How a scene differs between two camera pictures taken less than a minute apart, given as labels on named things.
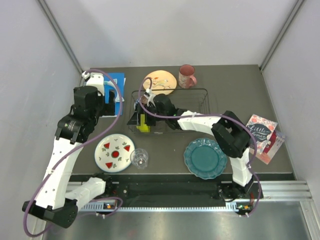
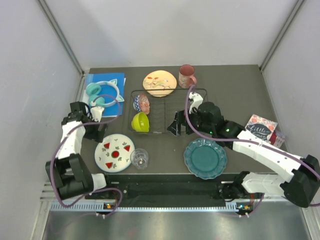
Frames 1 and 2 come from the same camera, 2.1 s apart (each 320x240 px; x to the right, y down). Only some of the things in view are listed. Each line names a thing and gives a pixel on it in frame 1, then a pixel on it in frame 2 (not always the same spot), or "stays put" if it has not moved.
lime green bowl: [143, 127] stays put
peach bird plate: [163, 82] stays put
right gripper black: [135, 119] to [175, 127]
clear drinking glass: [139, 158] stays put
